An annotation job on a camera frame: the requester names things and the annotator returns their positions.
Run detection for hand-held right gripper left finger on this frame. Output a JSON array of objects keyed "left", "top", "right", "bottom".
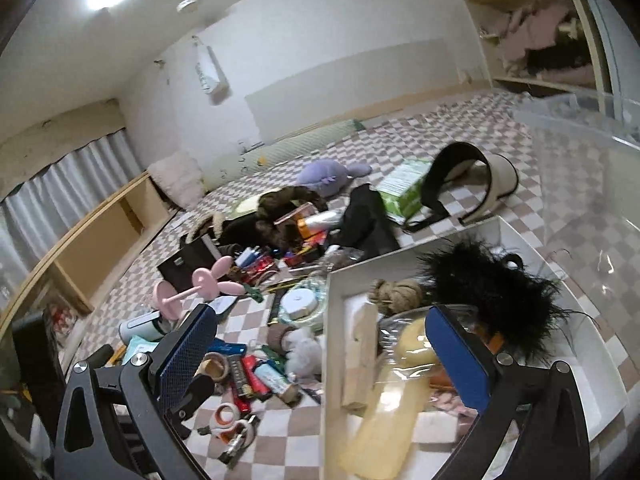
[{"left": 54, "top": 302, "right": 218, "bottom": 480}]

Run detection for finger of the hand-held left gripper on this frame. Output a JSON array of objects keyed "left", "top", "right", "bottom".
[{"left": 165, "top": 373, "right": 216, "bottom": 441}]

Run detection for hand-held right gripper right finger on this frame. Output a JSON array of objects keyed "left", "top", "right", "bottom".
[{"left": 425, "top": 304, "right": 592, "bottom": 480}]

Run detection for yellow dome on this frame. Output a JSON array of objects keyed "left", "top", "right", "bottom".
[{"left": 377, "top": 305, "right": 481, "bottom": 386}]

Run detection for orange handled scissors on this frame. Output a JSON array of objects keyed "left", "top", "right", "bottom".
[{"left": 200, "top": 402, "right": 261, "bottom": 468}]

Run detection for black feather duster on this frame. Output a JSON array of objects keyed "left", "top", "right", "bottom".
[{"left": 417, "top": 240, "right": 591, "bottom": 361}]

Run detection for brown rope bundle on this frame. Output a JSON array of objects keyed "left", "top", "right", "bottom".
[{"left": 369, "top": 279, "right": 426, "bottom": 313}]

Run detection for light wooden block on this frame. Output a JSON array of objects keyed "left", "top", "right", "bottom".
[{"left": 342, "top": 305, "right": 381, "bottom": 413}]

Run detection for white cardboard box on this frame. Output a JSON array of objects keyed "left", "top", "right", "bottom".
[{"left": 320, "top": 216, "right": 630, "bottom": 480}]

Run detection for brown tape roll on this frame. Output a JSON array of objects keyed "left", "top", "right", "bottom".
[{"left": 197, "top": 352, "right": 231, "bottom": 383}]

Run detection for brown leather wallet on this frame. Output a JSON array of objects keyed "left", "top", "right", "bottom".
[{"left": 480, "top": 325, "right": 506, "bottom": 356}]

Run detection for black gold-print bar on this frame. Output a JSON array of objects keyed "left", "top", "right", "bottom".
[{"left": 227, "top": 355, "right": 253, "bottom": 413}]

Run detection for teal wet wipes pack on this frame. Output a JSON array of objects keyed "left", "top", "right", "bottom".
[{"left": 122, "top": 340, "right": 161, "bottom": 366}]

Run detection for pink bead bag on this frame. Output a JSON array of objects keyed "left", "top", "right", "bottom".
[{"left": 432, "top": 390, "right": 476, "bottom": 416}]

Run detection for white cylindrical appliance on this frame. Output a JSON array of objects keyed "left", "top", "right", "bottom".
[{"left": 119, "top": 310, "right": 173, "bottom": 343}]

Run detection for framed bear picture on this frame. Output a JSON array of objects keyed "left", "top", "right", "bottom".
[{"left": 45, "top": 300, "right": 81, "bottom": 351}]

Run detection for white sachet packet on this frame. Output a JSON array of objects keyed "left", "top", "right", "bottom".
[{"left": 210, "top": 295, "right": 240, "bottom": 318}]

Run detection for red rectangular pack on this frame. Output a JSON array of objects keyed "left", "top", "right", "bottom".
[{"left": 240, "top": 355, "right": 273, "bottom": 401}]

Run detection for pink rabbit-ear stand mirror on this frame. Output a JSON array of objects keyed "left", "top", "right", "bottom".
[{"left": 152, "top": 256, "right": 248, "bottom": 318}]

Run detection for green label tube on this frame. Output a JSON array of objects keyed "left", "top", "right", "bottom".
[{"left": 252, "top": 360, "right": 301, "bottom": 403}]

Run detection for black box with label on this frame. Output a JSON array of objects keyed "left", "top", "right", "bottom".
[{"left": 157, "top": 235, "right": 221, "bottom": 293}]

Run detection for brown white cupcake plush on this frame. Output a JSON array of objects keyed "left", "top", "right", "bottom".
[{"left": 267, "top": 325, "right": 323, "bottom": 378}]

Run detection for red glossy packet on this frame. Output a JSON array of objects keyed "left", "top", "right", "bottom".
[{"left": 240, "top": 247, "right": 278, "bottom": 286}]

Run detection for white disc in clear wrap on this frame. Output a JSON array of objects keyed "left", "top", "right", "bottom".
[{"left": 277, "top": 280, "right": 328, "bottom": 333}]

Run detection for brown fur headband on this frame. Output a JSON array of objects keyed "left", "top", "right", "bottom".
[{"left": 197, "top": 212, "right": 226, "bottom": 238}]

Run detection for black garment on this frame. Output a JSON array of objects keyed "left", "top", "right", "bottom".
[{"left": 220, "top": 215, "right": 271, "bottom": 246}]

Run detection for wooden bedside shelf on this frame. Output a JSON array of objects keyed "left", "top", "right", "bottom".
[{"left": 0, "top": 170, "right": 178, "bottom": 361}]

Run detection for black cloth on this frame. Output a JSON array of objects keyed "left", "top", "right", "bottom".
[{"left": 327, "top": 185, "right": 401, "bottom": 256}]

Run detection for brown fuzzy plush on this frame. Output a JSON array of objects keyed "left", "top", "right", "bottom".
[{"left": 255, "top": 186, "right": 328, "bottom": 256}]

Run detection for white fluffy pillow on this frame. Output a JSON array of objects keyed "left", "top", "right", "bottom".
[{"left": 147, "top": 152, "right": 206, "bottom": 208}]

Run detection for green tissue box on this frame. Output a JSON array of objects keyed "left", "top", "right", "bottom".
[{"left": 376, "top": 157, "right": 436, "bottom": 223}]

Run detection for pink orange box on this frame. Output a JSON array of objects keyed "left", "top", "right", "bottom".
[{"left": 274, "top": 202, "right": 321, "bottom": 226}]

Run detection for grey curtain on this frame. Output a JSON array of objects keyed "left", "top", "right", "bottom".
[{"left": 0, "top": 132, "right": 146, "bottom": 286}]

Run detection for black beige sun visor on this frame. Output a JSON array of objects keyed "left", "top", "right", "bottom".
[{"left": 405, "top": 141, "right": 518, "bottom": 233}]

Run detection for silver tube orange cap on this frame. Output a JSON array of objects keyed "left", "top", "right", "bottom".
[{"left": 297, "top": 210, "right": 346, "bottom": 238}]

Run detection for purple plush toy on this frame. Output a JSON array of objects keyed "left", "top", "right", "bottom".
[{"left": 295, "top": 159, "right": 373, "bottom": 196}]

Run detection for green bolster pillow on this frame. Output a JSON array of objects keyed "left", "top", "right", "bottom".
[{"left": 202, "top": 119, "right": 366, "bottom": 193}]

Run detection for clear plastic storage bin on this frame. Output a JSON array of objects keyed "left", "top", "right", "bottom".
[{"left": 515, "top": 92, "right": 640, "bottom": 311}]

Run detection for pile of clothes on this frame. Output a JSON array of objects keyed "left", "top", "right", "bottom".
[{"left": 482, "top": 0, "right": 596, "bottom": 86}]

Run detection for wooden wardrobe niche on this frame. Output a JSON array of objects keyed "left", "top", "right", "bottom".
[{"left": 465, "top": 0, "right": 613, "bottom": 96}]

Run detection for white wall panel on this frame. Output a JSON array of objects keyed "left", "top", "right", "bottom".
[{"left": 244, "top": 37, "right": 468, "bottom": 143}]

